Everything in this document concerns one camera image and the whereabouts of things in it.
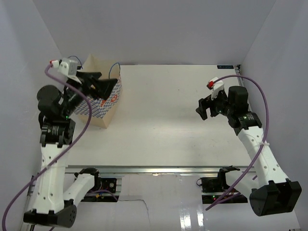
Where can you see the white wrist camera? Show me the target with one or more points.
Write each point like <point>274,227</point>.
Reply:
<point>215,85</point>
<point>67,67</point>

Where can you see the blue table corner label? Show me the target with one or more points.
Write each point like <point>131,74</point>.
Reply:
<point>225,66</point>

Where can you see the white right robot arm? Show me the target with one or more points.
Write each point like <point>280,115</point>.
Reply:
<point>272,192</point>

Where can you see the blue checkered paper bag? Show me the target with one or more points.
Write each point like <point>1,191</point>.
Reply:
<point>104,110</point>

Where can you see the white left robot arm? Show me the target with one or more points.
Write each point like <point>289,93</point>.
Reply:
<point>53,206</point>

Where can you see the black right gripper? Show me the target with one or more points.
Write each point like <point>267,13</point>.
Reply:
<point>203,104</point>

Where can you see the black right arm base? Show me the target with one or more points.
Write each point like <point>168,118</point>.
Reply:
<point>214,187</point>

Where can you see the aluminium table edge rail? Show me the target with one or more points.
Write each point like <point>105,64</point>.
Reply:
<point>123,170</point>

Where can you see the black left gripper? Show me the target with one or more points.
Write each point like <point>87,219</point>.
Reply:
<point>102,87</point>

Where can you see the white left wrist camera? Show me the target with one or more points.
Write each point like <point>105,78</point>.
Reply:
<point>67,67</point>

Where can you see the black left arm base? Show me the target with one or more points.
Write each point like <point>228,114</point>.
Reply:
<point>104,192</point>

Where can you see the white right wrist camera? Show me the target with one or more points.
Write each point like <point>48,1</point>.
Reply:
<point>215,85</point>

